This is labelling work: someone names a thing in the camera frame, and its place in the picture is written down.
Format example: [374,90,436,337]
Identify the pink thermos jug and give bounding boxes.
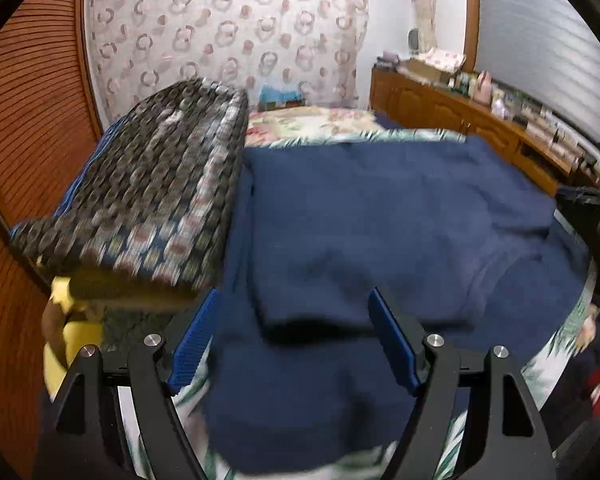
[475,71,494,106]

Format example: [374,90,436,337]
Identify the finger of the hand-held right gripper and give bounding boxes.
[555,186,600,209]

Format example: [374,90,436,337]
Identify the palm leaf print blanket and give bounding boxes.
[102,127,600,480]

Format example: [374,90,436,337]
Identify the ring-patterned sheer curtain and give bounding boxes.
[82,0,371,121]

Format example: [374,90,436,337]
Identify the blue plastic bag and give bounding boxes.
[259,85,301,106]

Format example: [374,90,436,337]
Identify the white floral cloth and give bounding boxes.
[420,47,467,74]

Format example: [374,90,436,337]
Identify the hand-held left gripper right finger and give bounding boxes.
[367,287,558,480]

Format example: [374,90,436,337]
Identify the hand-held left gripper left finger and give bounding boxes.
[40,288,223,480]

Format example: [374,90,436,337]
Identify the wooden louvred wardrobe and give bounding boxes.
[0,0,106,480]

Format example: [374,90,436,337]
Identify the wooden sideboard cabinet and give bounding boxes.
[369,67,600,198]

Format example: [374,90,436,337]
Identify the floral bed sheet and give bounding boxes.
[245,105,381,147]

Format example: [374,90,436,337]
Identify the wooden window frame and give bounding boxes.
[462,0,482,74]

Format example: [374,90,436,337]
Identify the grey zebra window blind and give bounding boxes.
[477,0,600,147]

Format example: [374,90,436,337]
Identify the small cardboard box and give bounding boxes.
[257,100,306,112]

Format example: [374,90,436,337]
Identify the navy blue printed t-shirt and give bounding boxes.
[200,135,591,476]

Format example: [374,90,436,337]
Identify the dark ring-patterned folded garment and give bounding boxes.
[7,79,251,306]

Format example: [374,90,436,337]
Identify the beige side curtain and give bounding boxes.
[411,0,439,56]

